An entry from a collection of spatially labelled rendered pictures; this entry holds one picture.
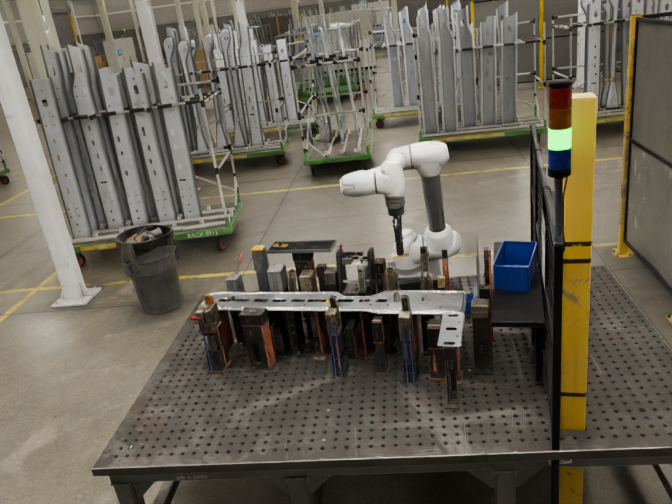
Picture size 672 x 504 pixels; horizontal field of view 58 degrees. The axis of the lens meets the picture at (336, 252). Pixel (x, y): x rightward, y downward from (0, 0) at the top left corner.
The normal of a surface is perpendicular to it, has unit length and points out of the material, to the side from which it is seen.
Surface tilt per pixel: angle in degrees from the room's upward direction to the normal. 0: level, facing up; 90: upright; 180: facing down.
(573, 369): 90
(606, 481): 0
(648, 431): 0
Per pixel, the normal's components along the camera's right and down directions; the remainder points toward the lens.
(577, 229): -0.25, 0.40
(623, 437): -0.12, -0.92
